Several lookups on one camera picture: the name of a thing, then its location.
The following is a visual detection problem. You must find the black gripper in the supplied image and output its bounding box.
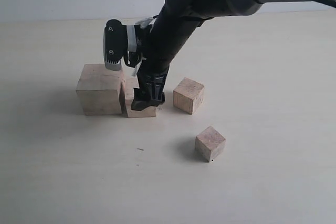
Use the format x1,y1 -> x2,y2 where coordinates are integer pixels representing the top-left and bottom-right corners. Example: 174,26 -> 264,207
131,62 -> 169,111

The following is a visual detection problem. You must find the second largest wooden cube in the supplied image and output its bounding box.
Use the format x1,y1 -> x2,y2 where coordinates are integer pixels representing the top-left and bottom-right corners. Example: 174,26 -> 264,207
123,77 -> 156,118

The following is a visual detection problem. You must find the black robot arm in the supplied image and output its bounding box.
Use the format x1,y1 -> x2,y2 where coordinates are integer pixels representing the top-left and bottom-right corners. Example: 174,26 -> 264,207
127,0 -> 335,111

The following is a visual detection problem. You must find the smallest wooden cube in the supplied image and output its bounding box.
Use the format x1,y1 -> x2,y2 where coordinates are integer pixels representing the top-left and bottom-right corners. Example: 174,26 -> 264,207
195,126 -> 226,163

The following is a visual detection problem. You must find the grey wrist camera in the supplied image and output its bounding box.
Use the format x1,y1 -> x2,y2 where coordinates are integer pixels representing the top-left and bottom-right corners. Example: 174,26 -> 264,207
103,19 -> 128,72

